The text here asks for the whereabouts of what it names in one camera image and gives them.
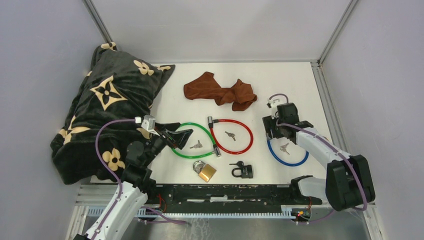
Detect brown cloth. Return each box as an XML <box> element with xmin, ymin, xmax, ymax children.
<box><xmin>183</xmin><ymin>71</ymin><xmax>258</xmax><ymax>112</ymax></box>

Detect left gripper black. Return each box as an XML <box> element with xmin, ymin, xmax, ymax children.
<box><xmin>142</xmin><ymin>122</ymin><xmax>193</xmax><ymax>166</ymax></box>

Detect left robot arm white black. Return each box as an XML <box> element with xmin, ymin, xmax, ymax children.
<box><xmin>74</xmin><ymin>115</ymin><xmax>193</xmax><ymax>240</ymax></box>

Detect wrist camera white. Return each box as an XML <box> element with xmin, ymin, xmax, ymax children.
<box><xmin>267</xmin><ymin>93</ymin><xmax>289</xmax><ymax>119</ymax></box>
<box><xmin>134</xmin><ymin>115</ymin><xmax>160</xmax><ymax>136</ymax></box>

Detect black padlock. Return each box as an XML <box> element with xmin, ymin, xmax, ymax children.
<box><xmin>231</xmin><ymin>164</ymin><xmax>254</xmax><ymax>179</ymax></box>

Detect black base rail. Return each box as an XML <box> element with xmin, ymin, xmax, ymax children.
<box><xmin>125</xmin><ymin>183</ymin><xmax>324</xmax><ymax>215</ymax></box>

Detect blue lock keys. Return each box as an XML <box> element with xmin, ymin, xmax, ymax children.
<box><xmin>279</xmin><ymin>142</ymin><xmax>290</xmax><ymax>155</ymax></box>

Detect red lock keys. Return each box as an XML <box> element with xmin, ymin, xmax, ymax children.
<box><xmin>225</xmin><ymin>131</ymin><xmax>236</xmax><ymax>141</ymax></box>

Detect green cable lock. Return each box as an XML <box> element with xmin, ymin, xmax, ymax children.
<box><xmin>171</xmin><ymin>122</ymin><xmax>222</xmax><ymax>159</ymax></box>

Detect black floral blanket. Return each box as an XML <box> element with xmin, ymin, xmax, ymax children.
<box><xmin>50</xmin><ymin>42</ymin><xmax>176</xmax><ymax>185</ymax></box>

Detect black padlock key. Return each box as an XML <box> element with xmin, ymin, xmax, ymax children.
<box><xmin>229</xmin><ymin>161</ymin><xmax>244</xmax><ymax>168</ymax></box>

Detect red cable lock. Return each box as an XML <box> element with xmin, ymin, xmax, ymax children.
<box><xmin>207</xmin><ymin>116</ymin><xmax>254</xmax><ymax>155</ymax></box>

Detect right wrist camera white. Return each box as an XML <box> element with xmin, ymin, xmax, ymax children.
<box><xmin>267</xmin><ymin>93</ymin><xmax>289</xmax><ymax>119</ymax></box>

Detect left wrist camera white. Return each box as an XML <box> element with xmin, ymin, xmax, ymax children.
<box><xmin>134</xmin><ymin>115</ymin><xmax>160</xmax><ymax>136</ymax></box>

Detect brass padlock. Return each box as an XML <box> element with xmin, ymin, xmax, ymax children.
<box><xmin>192</xmin><ymin>160</ymin><xmax>217</xmax><ymax>183</ymax></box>

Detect green lock keys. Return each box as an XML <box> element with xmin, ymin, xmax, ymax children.
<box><xmin>190</xmin><ymin>140</ymin><xmax>203</xmax><ymax>149</ymax></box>

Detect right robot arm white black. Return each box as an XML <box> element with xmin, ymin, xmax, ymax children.
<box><xmin>262</xmin><ymin>100</ymin><xmax>376</xmax><ymax>212</ymax></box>

